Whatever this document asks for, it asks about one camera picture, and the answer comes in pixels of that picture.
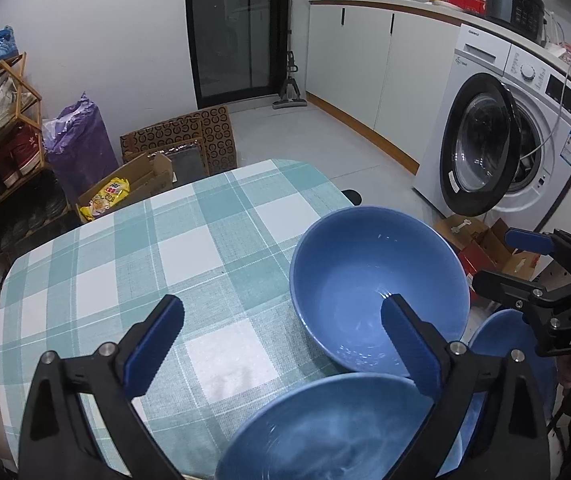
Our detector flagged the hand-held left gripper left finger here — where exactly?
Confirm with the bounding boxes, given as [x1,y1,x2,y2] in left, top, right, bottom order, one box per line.
[18,294,186,480]

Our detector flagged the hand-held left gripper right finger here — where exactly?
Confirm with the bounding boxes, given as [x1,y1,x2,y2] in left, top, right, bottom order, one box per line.
[380,294,552,480]

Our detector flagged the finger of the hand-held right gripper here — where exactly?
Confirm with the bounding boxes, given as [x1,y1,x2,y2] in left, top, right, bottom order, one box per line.
[505,228,571,281]
[473,269,571,316]

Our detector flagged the blue ceramic bowl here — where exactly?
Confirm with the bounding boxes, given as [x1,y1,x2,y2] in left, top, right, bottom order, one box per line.
[214,372,466,480]
[468,308,559,411]
[289,205,471,377]

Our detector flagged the red cardboard box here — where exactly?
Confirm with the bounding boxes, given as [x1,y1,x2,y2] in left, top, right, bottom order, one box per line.
[458,241,499,276]

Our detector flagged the small open cardboard box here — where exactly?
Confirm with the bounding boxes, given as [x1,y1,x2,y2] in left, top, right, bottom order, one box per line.
[434,215,513,261]

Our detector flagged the teal checkered tablecloth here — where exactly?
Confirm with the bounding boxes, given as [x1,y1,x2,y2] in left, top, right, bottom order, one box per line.
[0,159,356,478]

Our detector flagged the yellow snack packet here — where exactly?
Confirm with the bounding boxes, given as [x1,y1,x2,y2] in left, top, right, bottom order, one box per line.
[81,177,131,221]

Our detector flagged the open brown cardboard box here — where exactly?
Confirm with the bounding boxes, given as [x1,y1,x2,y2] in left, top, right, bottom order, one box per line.
[76,152,175,223]

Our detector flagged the white washing machine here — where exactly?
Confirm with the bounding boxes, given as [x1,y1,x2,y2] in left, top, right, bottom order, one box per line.
[412,22,571,233]

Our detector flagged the grey foil-edged panel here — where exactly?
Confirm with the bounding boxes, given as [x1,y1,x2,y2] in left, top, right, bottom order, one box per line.
[168,140,206,183]

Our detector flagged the purple plastic bag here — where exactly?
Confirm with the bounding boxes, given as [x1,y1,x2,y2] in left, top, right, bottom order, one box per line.
[45,92,118,196]

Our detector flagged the circle-patterned cardboard box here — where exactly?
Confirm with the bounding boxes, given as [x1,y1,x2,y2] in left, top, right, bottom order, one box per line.
[119,106,238,178]

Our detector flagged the red sneaker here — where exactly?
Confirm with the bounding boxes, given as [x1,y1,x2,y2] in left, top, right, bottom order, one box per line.
[0,150,21,188]
[12,124,43,176]

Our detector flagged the black pressure cooker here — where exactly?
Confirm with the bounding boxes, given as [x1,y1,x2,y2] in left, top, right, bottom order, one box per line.
[480,0,546,43]

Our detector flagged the translucent plastic bag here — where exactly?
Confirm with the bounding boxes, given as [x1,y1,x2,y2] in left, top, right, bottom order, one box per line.
[42,116,68,153]

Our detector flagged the white kitchen cabinet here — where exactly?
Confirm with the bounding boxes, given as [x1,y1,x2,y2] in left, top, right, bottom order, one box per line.
[306,0,466,176]

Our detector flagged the grey flat mop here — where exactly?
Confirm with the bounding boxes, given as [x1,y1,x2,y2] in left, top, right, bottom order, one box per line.
[271,50,309,111]

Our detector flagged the black-framed glass door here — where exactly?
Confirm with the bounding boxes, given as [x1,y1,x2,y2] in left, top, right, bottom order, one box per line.
[184,0,293,110]

